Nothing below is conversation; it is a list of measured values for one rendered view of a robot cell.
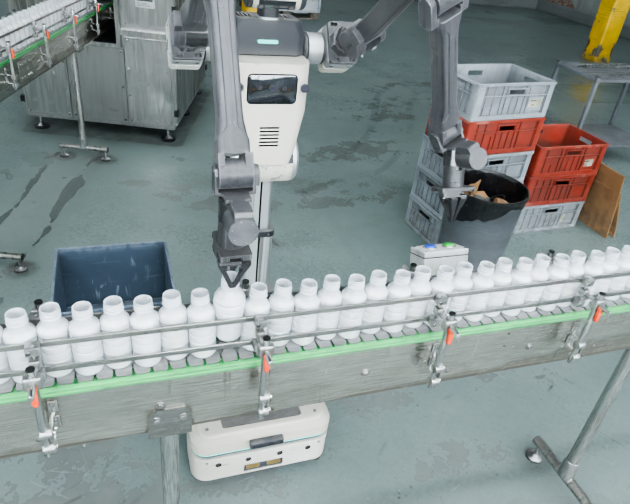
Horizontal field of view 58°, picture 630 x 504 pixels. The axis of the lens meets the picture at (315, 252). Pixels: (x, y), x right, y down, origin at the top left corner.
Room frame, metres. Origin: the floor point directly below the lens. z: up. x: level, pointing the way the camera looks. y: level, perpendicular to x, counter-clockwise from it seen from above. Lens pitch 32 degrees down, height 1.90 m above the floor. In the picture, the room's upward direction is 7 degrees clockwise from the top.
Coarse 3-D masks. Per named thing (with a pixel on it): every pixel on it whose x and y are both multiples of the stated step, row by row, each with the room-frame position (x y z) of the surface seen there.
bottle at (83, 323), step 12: (72, 312) 0.85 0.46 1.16; (84, 312) 0.85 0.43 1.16; (72, 324) 0.84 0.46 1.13; (84, 324) 0.84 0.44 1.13; (96, 324) 0.86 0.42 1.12; (72, 336) 0.83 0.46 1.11; (72, 348) 0.84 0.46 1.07; (84, 348) 0.83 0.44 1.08; (96, 348) 0.84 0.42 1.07; (84, 360) 0.83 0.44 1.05; (84, 372) 0.83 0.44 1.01; (96, 372) 0.84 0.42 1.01
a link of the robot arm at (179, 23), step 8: (192, 0) 1.31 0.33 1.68; (200, 0) 1.31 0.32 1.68; (184, 8) 1.39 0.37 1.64; (192, 8) 1.33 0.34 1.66; (200, 8) 1.33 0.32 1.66; (176, 16) 1.40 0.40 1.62; (184, 16) 1.38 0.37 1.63; (192, 16) 1.36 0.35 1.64; (200, 16) 1.36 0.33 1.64; (176, 24) 1.39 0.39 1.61; (184, 24) 1.38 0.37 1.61; (192, 24) 1.38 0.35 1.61; (200, 24) 1.39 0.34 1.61; (176, 32) 1.41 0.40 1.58; (184, 32) 1.41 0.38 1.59; (176, 40) 1.41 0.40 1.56; (184, 40) 1.42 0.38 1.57; (208, 40) 1.44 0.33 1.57
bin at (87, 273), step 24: (72, 264) 1.36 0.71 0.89; (96, 264) 1.38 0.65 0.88; (120, 264) 1.41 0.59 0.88; (144, 264) 1.44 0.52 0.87; (168, 264) 1.34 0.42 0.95; (72, 288) 1.36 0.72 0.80; (96, 288) 1.38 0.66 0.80; (120, 288) 1.41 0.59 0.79; (144, 288) 1.44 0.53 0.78; (168, 288) 1.36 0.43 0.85; (96, 312) 1.10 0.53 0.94
